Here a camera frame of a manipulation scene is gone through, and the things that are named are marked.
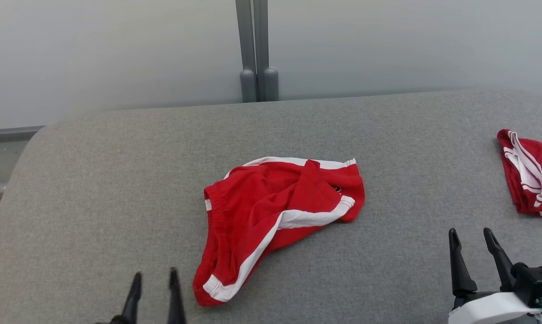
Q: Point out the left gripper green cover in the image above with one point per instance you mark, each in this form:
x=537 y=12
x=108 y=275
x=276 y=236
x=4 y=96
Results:
x=114 y=320

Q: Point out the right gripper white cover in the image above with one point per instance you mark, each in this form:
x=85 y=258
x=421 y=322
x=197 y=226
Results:
x=491 y=312

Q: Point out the red Bulls 23 jersey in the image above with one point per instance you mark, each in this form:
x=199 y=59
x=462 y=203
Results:
x=530 y=198

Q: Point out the red shorts with white stripes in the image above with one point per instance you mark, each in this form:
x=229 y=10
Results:
x=253 y=202

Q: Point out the grey fabric sofa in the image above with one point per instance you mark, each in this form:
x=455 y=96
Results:
x=118 y=180

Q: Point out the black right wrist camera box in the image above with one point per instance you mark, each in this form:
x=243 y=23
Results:
x=539 y=281

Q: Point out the grey wall base rail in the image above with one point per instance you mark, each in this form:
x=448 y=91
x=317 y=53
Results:
x=5 y=134

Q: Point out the grey partition post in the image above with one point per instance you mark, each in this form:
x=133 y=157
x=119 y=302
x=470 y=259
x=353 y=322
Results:
x=266 y=45
x=245 y=45

